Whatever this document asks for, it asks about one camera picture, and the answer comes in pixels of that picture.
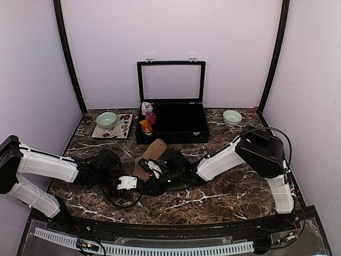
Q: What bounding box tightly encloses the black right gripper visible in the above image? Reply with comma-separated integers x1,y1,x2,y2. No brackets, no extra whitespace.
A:
140,170,183,196

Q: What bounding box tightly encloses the brown sock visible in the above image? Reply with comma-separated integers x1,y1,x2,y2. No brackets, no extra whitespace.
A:
133,139,167,181

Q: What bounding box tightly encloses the magenta striped sock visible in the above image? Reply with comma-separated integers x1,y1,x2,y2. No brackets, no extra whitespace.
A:
139,119,153,133

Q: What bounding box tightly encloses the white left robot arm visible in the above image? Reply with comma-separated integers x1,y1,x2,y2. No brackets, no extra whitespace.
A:
1,135,143,233

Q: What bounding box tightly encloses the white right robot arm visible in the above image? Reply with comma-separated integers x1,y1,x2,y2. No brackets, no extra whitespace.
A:
138,125,294,231

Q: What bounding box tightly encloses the green ceramic bowl on plate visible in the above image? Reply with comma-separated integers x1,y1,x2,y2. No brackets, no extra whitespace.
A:
96,112,117,130

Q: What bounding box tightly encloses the magenta purple rolled sock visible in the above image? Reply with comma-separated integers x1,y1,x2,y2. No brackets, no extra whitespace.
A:
145,111,156,125

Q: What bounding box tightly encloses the pink white rolled sock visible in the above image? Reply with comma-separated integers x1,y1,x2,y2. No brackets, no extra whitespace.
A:
141,102,153,116

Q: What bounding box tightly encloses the green bowl at right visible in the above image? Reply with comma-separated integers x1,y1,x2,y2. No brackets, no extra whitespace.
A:
223,110,242,127

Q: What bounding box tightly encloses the black compartment storage box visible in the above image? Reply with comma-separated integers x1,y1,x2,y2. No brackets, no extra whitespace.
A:
135,60,210,145

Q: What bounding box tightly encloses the white perforated front rail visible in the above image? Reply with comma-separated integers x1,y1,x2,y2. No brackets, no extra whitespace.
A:
34,228,254,255

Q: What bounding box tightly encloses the black left corner post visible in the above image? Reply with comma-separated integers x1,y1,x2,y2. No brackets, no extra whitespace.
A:
53,0,87,115

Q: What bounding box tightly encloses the black corner post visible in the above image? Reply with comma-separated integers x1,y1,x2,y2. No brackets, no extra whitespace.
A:
53,0,87,115
258,0,290,115

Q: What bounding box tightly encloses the black right corner post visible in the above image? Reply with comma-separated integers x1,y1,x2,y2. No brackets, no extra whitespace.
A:
258,0,290,115

